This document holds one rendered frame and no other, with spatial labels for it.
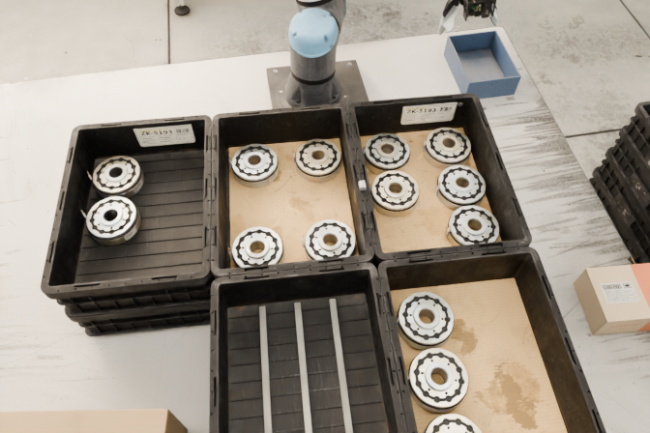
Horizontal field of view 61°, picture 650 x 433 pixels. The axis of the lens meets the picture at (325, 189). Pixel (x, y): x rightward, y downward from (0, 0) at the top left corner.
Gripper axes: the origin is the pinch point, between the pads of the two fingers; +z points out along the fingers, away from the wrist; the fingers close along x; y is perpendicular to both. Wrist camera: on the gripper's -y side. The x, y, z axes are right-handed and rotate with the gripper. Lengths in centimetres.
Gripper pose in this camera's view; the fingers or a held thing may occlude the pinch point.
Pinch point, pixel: (466, 28)
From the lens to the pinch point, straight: 156.7
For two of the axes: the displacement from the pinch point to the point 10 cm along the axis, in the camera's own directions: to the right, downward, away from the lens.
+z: 0.9, 5.6, 8.2
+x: 9.9, -1.7, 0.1
